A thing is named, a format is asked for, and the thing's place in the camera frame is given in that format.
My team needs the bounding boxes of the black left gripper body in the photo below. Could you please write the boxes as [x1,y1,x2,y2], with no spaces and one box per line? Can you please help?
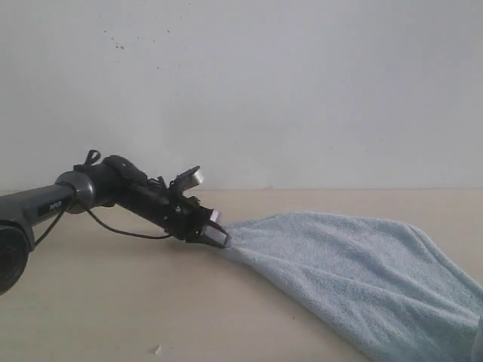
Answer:
[120,180,214,245]

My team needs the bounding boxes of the light blue fluffy towel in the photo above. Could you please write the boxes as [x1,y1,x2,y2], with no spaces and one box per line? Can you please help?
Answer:
[222,212,482,361]

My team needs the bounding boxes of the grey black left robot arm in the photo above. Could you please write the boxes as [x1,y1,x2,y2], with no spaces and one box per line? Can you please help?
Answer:
[1,150,230,293]

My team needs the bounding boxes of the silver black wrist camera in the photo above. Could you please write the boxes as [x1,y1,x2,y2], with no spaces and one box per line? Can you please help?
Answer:
[170,165,205,195]

